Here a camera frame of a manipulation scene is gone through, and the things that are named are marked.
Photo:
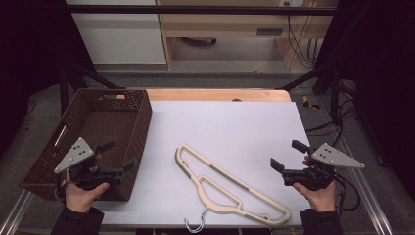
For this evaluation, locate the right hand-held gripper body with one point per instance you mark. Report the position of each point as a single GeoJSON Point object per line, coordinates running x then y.
{"type": "Point", "coordinates": [336, 157]}

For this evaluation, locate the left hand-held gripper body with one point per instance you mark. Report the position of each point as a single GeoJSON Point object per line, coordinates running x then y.
{"type": "Point", "coordinates": [75, 154]}

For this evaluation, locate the brown woven plastic basket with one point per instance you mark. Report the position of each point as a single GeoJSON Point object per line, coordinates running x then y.
{"type": "Point", "coordinates": [98, 120]}

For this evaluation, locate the person's right hand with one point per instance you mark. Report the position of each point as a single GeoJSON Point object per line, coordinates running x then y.
{"type": "Point", "coordinates": [321, 199]}

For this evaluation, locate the person's left hand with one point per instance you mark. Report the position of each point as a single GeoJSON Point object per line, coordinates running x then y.
{"type": "Point", "coordinates": [80, 199]}

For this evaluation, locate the yellow and black tool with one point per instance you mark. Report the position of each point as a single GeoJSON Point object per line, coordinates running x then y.
{"type": "Point", "coordinates": [306, 102]}

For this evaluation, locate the white table mat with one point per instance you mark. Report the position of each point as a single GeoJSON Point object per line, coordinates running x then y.
{"type": "Point", "coordinates": [235, 130]}

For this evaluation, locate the black metal stand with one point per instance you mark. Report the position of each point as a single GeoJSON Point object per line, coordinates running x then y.
{"type": "Point", "coordinates": [64, 88]}
{"type": "Point", "coordinates": [334, 94]}

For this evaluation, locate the black curtain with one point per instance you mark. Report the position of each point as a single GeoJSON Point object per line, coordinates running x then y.
{"type": "Point", "coordinates": [29, 49]}
{"type": "Point", "coordinates": [385, 81]}

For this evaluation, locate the white cabinet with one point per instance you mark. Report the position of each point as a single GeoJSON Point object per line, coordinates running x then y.
{"type": "Point", "coordinates": [120, 36]}

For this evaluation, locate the dark chair base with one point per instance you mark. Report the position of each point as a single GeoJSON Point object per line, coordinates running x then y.
{"type": "Point", "coordinates": [204, 40]}

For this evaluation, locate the light wooden desk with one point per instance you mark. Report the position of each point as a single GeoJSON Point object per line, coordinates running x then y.
{"type": "Point", "coordinates": [221, 24]}

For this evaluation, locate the aluminium rail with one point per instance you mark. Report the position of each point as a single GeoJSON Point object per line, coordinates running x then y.
{"type": "Point", "coordinates": [14, 213]}
{"type": "Point", "coordinates": [368, 196]}

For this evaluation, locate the black horizontal frame bar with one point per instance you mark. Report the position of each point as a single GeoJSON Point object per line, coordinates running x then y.
{"type": "Point", "coordinates": [195, 10]}

